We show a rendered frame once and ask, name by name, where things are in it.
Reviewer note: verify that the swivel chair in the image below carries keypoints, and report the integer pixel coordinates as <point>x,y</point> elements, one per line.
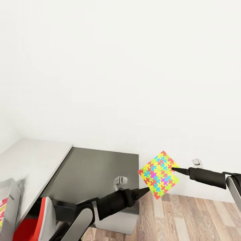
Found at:
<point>39,229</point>

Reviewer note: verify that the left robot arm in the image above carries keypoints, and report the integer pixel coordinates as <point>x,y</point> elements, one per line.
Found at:
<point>84,215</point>

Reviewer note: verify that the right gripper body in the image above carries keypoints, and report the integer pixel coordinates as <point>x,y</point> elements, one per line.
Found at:
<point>201,175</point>

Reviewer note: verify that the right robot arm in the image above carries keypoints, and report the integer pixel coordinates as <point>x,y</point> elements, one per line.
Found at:
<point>209,177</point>

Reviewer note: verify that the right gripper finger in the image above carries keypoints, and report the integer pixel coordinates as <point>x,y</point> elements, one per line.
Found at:
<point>181,170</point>

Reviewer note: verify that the jigsaw puzzle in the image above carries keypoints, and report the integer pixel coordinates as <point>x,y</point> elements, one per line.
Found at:
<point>157,174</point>

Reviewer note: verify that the toy box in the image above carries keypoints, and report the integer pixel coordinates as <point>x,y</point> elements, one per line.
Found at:
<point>9,189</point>

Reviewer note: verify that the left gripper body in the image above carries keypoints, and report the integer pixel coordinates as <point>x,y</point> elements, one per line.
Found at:
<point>119,200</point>

